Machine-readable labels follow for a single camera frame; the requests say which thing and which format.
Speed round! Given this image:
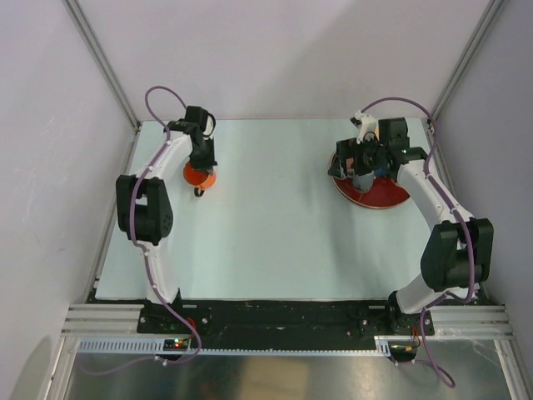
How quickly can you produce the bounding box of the aluminium frame post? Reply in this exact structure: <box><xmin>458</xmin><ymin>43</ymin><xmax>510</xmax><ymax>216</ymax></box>
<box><xmin>432</xmin><ymin>0</ymin><xmax>508</xmax><ymax>121</ymax></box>
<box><xmin>62</xmin><ymin>0</ymin><xmax>141</xmax><ymax>134</ymax></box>

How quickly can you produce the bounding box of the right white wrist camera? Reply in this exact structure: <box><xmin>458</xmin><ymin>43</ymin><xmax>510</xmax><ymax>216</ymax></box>
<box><xmin>351</xmin><ymin>111</ymin><xmax>379</xmax><ymax>144</ymax></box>

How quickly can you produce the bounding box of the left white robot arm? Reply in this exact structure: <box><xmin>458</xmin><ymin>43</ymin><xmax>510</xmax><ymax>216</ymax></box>
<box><xmin>116</xmin><ymin>106</ymin><xmax>217</xmax><ymax>333</ymax></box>

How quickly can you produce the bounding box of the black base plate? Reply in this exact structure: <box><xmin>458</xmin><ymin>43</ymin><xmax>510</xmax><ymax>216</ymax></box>
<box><xmin>137</xmin><ymin>300</ymin><xmax>435</xmax><ymax>352</ymax></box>

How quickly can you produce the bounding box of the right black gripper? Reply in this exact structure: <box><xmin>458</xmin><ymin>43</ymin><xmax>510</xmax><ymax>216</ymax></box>
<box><xmin>328</xmin><ymin>134</ymin><xmax>388</xmax><ymax>180</ymax></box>

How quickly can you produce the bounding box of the red round tray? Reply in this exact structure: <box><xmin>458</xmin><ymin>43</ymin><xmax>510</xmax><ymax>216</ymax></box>
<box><xmin>331</xmin><ymin>158</ymin><xmax>411</xmax><ymax>209</ymax></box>

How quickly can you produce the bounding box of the aluminium rail bar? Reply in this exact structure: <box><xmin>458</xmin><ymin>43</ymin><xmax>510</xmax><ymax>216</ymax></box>
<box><xmin>431</xmin><ymin>306</ymin><xmax>514</xmax><ymax>338</ymax></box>

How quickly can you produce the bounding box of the white cable duct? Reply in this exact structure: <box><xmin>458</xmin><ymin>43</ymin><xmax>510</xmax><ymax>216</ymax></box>
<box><xmin>77</xmin><ymin>337</ymin><xmax>392</xmax><ymax>358</ymax></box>

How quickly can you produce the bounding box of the grey mug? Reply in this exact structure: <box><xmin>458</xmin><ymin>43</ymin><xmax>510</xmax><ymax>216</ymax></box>
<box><xmin>351</xmin><ymin>172</ymin><xmax>375</xmax><ymax>193</ymax></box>

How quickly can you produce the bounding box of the left aluminium frame post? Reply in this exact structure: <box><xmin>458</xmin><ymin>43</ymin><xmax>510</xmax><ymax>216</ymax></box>
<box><xmin>62</xmin><ymin>0</ymin><xmax>141</xmax><ymax>134</ymax></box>

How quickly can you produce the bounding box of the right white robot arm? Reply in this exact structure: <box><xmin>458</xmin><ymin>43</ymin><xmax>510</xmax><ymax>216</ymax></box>
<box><xmin>328</xmin><ymin>112</ymin><xmax>494</xmax><ymax>334</ymax></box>

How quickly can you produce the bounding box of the orange mug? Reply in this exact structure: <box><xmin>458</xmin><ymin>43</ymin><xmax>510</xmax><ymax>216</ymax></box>
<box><xmin>182</xmin><ymin>162</ymin><xmax>217</xmax><ymax>198</ymax></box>

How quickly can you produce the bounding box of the right aluminium frame post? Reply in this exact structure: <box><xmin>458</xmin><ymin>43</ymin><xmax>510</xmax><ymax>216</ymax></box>
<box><xmin>432</xmin><ymin>0</ymin><xmax>508</xmax><ymax>121</ymax></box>

